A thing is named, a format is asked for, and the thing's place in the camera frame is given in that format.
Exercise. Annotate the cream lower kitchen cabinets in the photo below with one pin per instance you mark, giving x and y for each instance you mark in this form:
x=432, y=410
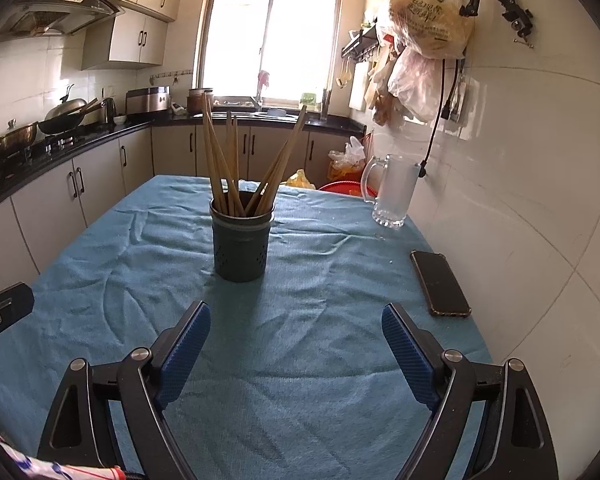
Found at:
x=105, y=170

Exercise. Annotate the green container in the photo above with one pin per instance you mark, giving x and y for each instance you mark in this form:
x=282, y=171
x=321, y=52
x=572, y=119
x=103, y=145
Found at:
x=307, y=100

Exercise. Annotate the cream kitchen cabinets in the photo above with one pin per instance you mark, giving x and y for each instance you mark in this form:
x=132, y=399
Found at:
x=105, y=170
x=130, y=40

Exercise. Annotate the red cloth on faucet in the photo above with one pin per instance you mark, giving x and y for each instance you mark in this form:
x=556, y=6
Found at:
x=264, y=80

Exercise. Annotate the kitchen sink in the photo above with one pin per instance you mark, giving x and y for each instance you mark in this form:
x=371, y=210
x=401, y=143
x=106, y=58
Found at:
x=280, y=112

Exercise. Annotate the white wall socket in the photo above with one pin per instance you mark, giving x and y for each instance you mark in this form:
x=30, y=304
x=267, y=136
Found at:
x=460, y=110

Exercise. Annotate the kitchen window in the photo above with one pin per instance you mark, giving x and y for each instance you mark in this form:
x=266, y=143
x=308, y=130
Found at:
x=240, y=45

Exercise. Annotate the red plastic basin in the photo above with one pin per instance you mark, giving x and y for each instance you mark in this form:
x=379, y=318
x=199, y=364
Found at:
x=340, y=187

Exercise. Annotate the white cutting board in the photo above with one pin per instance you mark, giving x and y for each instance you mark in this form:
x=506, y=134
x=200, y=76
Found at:
x=358, y=85

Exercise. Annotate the hanging pink white plastic bag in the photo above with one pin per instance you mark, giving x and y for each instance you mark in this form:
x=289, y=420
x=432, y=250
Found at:
x=415, y=85

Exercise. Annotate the hanging yellowish printed plastic bag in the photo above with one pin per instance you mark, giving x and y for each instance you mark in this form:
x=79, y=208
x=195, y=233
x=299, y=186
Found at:
x=430, y=15

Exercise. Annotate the clear glass mug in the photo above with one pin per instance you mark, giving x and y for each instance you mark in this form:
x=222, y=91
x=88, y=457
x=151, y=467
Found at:
x=395, y=195

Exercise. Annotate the black wall rack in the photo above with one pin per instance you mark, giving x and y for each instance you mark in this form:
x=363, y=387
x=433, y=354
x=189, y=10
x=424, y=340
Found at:
x=360, y=42

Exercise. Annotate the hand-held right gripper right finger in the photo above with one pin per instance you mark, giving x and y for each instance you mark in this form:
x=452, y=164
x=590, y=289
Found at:
x=407, y=355

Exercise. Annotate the range hood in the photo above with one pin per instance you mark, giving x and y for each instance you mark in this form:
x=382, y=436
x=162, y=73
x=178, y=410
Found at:
x=65, y=10

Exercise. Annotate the wok with metal lid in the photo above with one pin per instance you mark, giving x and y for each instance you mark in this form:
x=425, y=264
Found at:
x=65, y=117

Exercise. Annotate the dark perforated utensil holder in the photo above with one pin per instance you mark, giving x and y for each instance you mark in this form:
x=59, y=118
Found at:
x=240, y=250

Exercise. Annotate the small white bowl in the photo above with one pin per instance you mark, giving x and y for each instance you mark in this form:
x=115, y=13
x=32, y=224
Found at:
x=119, y=119

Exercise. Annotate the brown clay pot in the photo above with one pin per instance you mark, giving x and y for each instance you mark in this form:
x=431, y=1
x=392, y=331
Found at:
x=197, y=102

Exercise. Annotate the black kitchen countertop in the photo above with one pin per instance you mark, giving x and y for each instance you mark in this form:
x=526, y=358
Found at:
x=340, y=122

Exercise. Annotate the steel kettle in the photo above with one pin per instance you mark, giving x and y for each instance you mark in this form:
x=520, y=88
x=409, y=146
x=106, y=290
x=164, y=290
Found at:
x=109, y=110

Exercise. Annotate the orange and white plastic bag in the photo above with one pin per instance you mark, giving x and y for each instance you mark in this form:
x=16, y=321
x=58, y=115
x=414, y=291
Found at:
x=347, y=155

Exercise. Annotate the blue tablecloth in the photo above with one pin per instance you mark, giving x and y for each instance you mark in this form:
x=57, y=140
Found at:
x=130, y=260

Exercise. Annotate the person's printed clothing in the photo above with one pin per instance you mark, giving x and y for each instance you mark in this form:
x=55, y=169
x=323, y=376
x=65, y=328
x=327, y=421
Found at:
x=55, y=470

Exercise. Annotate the tall metal faucet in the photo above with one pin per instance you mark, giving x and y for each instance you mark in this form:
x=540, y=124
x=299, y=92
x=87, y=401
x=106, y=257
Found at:
x=325, y=105

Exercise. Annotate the bunch of wooden chopsticks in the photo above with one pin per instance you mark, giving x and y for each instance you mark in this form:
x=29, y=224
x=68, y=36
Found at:
x=225, y=195

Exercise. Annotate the steel cooking pot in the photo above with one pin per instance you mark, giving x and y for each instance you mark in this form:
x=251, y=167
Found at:
x=12, y=140

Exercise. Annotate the cream upper kitchen cabinets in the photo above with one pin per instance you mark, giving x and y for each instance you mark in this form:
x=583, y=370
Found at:
x=130, y=40

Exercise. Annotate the gas stove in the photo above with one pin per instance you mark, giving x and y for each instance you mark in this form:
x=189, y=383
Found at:
x=60, y=142

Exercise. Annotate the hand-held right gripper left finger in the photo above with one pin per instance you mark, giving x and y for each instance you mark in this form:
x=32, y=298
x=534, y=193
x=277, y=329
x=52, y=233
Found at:
x=182, y=355

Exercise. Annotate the silver rice cooker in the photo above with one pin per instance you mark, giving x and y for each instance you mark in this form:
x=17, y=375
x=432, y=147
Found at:
x=147, y=100

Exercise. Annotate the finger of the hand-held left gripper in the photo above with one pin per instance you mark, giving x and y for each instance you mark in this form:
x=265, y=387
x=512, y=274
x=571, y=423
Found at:
x=10, y=305

